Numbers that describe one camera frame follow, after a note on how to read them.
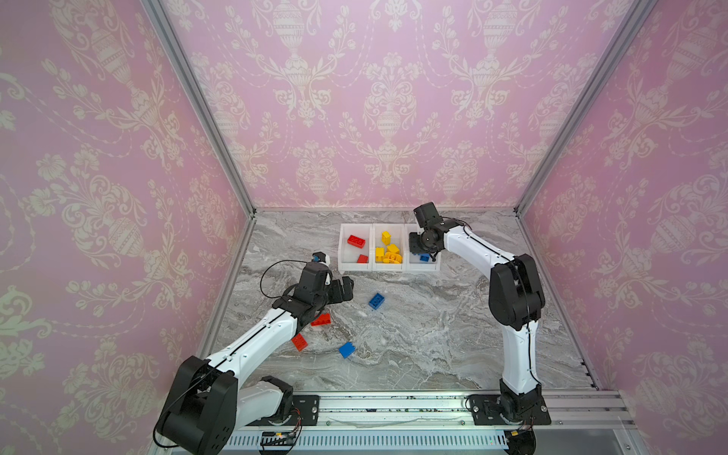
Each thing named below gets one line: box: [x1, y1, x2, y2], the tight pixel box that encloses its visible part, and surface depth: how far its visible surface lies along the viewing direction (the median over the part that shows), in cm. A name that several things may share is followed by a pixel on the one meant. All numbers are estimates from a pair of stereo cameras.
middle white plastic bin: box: [371, 223, 406, 272], surface depth 103 cm
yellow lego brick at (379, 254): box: [375, 246, 386, 264], surface depth 105 cm
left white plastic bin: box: [338, 223, 373, 273], surface depth 108 cm
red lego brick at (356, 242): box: [346, 234, 366, 250], surface depth 111 cm
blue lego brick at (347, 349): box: [338, 341, 356, 359], surface depth 87 cm
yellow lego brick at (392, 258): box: [382, 252, 403, 264], surface depth 104 cm
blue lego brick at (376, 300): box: [367, 291, 385, 310], surface depth 96 cm
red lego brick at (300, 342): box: [291, 333, 309, 352], surface depth 86 cm
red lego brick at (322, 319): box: [310, 312, 332, 327], surface depth 91 cm
